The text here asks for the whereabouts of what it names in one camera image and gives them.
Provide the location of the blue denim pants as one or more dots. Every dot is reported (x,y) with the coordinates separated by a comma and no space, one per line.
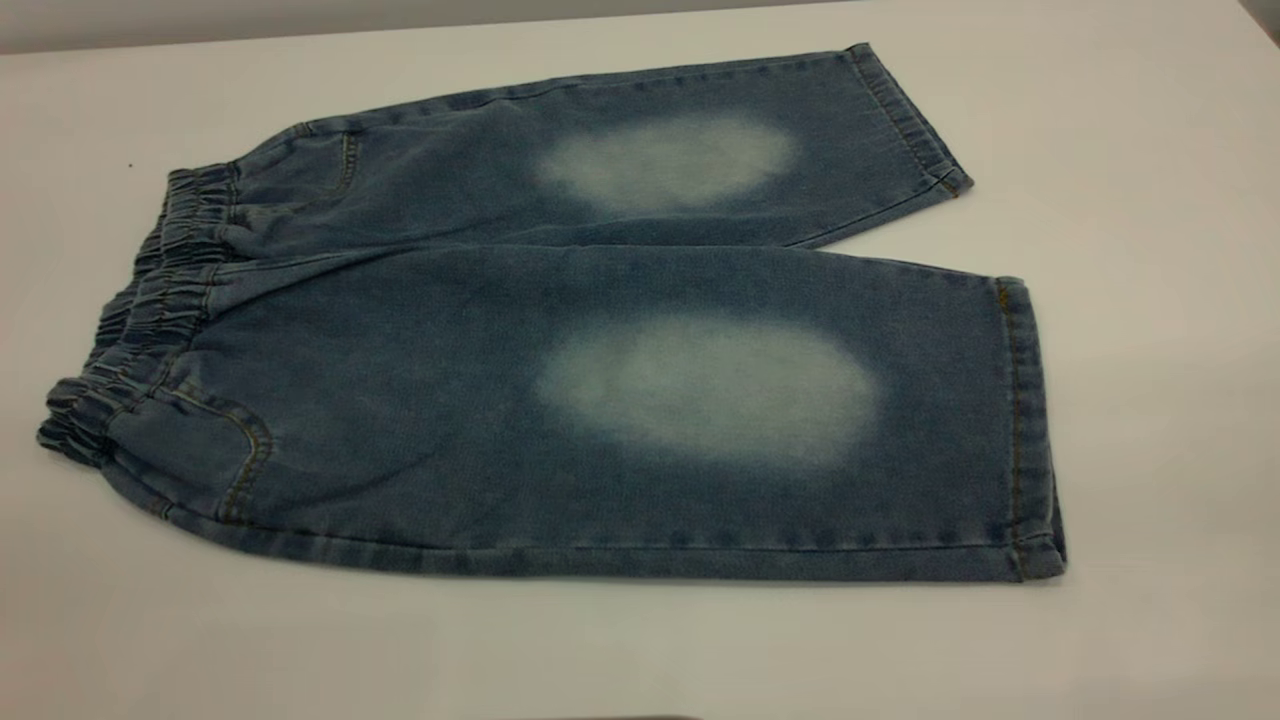
(450,400)

